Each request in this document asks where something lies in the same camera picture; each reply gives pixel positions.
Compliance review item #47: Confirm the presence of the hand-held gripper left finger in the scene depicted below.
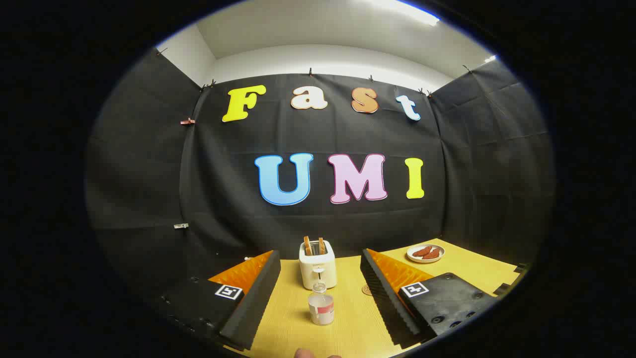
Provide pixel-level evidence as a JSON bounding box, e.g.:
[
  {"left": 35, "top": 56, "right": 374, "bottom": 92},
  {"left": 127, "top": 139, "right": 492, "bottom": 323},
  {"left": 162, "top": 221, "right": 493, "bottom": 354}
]
[{"left": 159, "top": 250, "right": 282, "bottom": 352}]

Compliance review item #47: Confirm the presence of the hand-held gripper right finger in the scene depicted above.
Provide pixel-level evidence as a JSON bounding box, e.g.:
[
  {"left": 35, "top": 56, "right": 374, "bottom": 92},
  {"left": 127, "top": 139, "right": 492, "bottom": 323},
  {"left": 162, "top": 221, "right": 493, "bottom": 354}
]
[{"left": 360, "top": 248, "right": 497, "bottom": 349}]

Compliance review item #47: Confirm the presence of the clear juice bottle red label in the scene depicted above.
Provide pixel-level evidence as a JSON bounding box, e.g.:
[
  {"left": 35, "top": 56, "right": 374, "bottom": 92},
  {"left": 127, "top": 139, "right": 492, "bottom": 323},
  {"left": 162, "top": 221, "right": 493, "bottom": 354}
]
[{"left": 308, "top": 282, "right": 335, "bottom": 326}]

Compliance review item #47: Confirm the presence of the wooden table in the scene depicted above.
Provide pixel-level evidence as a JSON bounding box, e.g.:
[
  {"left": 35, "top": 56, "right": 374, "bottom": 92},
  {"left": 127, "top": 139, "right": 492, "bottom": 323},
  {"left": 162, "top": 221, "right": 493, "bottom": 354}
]
[{"left": 209, "top": 239, "right": 520, "bottom": 358}]

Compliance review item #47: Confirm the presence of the white round plate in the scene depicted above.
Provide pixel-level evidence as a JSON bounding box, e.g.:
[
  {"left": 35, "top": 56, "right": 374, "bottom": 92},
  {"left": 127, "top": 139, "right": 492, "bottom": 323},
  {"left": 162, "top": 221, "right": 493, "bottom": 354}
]
[{"left": 406, "top": 244, "right": 446, "bottom": 264}]

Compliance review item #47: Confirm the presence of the white toaster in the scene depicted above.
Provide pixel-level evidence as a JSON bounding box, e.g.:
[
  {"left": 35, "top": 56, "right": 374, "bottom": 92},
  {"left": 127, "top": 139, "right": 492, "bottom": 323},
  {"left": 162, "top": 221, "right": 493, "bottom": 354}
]
[{"left": 299, "top": 240, "right": 337, "bottom": 290}]

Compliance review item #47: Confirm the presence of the black backdrop cloth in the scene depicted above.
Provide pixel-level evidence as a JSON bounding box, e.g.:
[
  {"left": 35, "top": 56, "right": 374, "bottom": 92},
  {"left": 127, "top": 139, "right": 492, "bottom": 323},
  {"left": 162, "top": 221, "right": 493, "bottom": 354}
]
[{"left": 85, "top": 47, "right": 555, "bottom": 299}]

